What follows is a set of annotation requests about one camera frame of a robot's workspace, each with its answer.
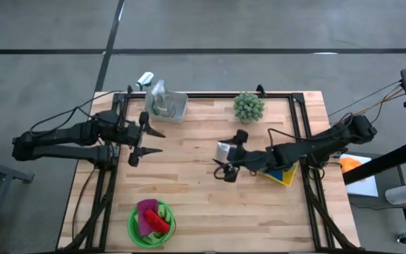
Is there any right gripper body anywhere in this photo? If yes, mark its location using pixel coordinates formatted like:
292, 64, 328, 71
223, 128, 260, 183

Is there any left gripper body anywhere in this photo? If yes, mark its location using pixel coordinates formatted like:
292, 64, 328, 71
118, 111, 150, 168

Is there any small white bottle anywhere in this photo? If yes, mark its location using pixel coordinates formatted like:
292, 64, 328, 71
216, 140, 233, 162

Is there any blue sponge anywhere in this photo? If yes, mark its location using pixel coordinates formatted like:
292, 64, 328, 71
266, 170, 290, 183

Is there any Simple Green spray bottle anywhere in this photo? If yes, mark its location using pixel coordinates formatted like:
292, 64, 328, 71
135, 71, 165, 117

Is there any yellow plastic basket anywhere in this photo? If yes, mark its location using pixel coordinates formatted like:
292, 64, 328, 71
261, 161, 300, 187

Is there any magenta cloth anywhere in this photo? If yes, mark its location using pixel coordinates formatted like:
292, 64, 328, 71
136, 198, 160, 236

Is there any red cloth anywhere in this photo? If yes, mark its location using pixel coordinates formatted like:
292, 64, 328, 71
144, 209, 171, 234

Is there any green plastic bucket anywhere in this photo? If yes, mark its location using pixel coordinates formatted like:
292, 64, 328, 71
127, 198, 176, 248

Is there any potted succulent plant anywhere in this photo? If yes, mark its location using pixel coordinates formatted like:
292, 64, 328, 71
233, 91, 266, 123

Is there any orange object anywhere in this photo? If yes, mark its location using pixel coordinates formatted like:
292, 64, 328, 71
340, 157, 363, 174

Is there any white paper sheet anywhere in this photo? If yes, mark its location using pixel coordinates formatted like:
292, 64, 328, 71
340, 153, 379, 198

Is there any grey metal table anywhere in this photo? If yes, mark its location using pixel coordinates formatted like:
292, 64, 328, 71
0, 151, 35, 254

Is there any black metal beam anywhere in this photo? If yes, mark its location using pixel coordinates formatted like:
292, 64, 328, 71
342, 139, 406, 186

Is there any white roll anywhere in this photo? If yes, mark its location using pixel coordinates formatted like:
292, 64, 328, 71
385, 183, 406, 206

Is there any black table frame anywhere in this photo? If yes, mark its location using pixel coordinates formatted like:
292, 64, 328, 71
58, 84, 361, 253

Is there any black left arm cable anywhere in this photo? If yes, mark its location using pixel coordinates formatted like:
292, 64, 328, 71
29, 90, 126, 137

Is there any thin cable bundle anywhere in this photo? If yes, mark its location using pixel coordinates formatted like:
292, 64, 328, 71
328, 80, 406, 123

